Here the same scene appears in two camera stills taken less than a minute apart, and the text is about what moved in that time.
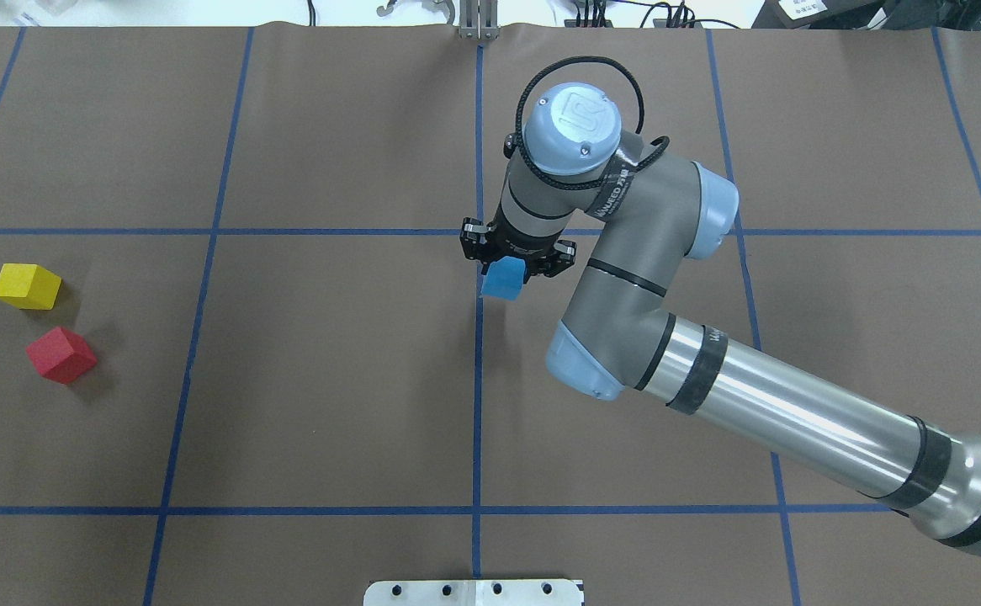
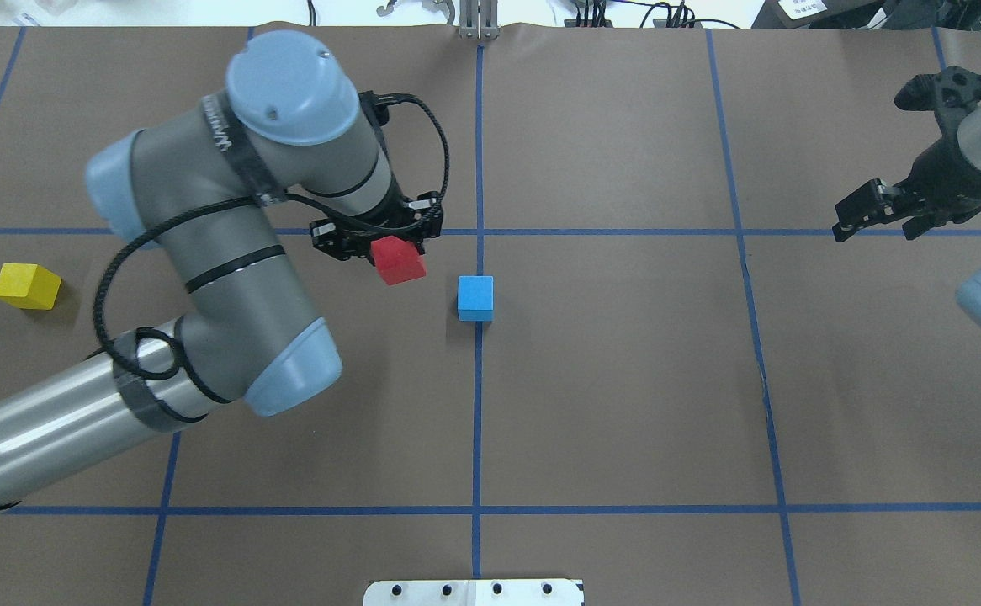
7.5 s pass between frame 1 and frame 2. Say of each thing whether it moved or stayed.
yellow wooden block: stayed
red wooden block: moved
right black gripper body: moved
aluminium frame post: stayed
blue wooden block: moved
